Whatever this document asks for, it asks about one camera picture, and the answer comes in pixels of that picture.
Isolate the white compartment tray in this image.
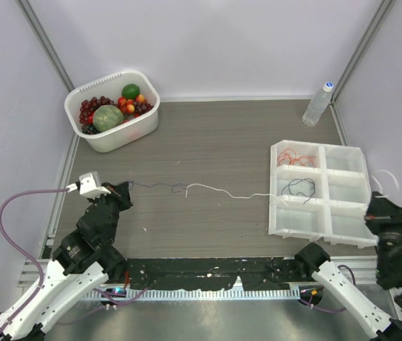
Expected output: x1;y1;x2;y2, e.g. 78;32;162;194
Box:
268;140;377;249

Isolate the clear water bottle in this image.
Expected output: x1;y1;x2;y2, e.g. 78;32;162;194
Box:
302;82;335;126

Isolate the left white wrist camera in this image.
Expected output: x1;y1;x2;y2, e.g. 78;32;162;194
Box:
66;171;111;199

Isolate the white cable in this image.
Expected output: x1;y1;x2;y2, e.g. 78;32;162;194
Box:
185;169;400;214

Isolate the red yellow cherry cluster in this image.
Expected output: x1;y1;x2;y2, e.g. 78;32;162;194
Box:
117;94;153;121

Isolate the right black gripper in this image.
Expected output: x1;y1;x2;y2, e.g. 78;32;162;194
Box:
362;190;402;279

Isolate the red grape bunch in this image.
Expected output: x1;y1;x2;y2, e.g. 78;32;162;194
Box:
79;96;116;125

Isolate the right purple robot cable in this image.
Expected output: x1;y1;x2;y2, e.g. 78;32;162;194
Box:
298;264;357;314

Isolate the white plastic fruit basket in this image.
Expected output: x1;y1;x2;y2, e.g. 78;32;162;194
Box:
64;70;161;153

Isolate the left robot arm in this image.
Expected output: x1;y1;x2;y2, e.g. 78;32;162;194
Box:
0;173;133;340

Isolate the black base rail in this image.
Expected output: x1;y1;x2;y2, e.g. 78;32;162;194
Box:
128;257;313;291

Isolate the white slotted cable duct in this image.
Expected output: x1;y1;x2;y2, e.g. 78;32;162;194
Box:
83;288;301;301

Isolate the green melon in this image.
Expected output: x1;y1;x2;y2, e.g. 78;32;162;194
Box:
92;105;124;133

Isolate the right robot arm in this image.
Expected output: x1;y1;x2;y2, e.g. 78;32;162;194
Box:
294;191;402;340

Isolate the green lime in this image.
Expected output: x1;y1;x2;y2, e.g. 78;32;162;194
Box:
121;84;141;99

